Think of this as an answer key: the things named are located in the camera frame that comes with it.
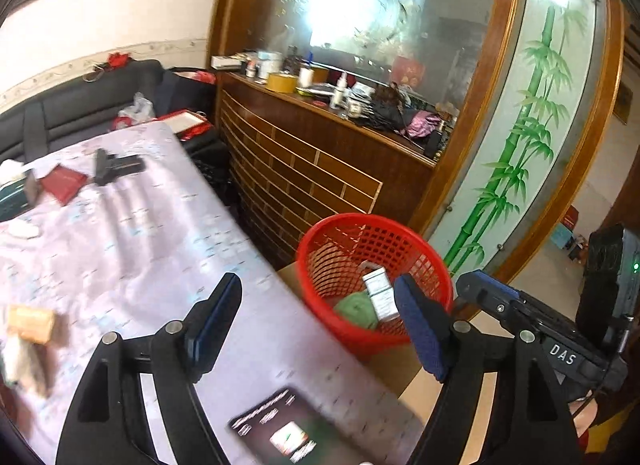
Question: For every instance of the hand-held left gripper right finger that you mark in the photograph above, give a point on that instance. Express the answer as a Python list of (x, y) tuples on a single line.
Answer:
[(421, 332)]

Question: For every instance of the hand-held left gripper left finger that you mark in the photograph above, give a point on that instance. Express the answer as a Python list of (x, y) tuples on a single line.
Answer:
[(215, 327)]

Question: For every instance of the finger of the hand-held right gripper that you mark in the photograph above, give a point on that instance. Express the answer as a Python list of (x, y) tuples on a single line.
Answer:
[(482, 290)]

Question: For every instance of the red plastic mesh basket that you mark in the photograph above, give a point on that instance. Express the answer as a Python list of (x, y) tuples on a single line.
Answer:
[(325, 245)]

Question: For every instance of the white green small box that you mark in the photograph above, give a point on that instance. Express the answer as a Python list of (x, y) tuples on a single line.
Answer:
[(378, 290)]

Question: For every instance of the green crumpled packet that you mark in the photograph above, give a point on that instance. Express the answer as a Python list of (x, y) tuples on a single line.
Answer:
[(357, 311)]

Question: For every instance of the dark green glossy packet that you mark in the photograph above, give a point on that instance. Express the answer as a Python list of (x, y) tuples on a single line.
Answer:
[(270, 410)]

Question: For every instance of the purple floral tablecloth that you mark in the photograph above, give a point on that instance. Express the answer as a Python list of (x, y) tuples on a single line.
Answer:
[(150, 245)]

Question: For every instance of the pink cloth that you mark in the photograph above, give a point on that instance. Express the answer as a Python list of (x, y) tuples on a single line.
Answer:
[(422, 126)]

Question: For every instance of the bamboo print glass panel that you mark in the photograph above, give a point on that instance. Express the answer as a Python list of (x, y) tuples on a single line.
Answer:
[(545, 95)]

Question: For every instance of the orange snack packet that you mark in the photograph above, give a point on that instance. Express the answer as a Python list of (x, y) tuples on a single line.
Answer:
[(30, 323)]

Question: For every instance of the white crumpled wrapper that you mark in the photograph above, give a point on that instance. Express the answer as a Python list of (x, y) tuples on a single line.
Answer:
[(27, 365)]

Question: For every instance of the black handheld tool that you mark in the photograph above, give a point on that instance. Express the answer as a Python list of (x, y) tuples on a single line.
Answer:
[(107, 167)]

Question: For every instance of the black folded cloth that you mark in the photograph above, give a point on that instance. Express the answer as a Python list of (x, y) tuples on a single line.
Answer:
[(390, 115)]

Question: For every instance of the red framed white board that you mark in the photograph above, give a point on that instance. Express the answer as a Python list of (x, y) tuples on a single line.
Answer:
[(182, 122)]

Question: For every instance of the red flat pouch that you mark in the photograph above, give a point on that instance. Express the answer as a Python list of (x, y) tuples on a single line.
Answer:
[(62, 183)]

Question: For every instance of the white crumpled tissue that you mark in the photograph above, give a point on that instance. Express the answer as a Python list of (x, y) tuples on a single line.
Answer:
[(23, 230)]

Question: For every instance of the clear plastic bag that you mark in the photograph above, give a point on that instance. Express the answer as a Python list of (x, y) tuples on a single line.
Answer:
[(137, 110)]

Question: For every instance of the black box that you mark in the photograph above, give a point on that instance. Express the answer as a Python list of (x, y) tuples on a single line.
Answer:
[(182, 90)]

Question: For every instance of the dark green tissue box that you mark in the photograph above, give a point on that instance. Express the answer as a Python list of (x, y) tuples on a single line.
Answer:
[(10, 201)]

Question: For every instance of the small white dropper bottle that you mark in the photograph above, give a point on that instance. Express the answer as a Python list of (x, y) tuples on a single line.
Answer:
[(338, 92)]

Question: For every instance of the white flat box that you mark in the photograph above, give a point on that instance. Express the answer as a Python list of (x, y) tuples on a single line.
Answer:
[(226, 62)]

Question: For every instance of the white paper roll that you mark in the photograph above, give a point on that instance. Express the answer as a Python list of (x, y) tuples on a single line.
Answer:
[(306, 76)]

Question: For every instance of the black leather sofa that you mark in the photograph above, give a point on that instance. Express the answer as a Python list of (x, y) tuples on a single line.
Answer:
[(75, 95)]

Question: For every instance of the red knot ornament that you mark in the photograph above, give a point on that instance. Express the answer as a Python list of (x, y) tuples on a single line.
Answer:
[(117, 61)]

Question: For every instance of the frosted cabinet mirror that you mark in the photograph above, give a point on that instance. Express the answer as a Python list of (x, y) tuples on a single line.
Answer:
[(360, 5)]

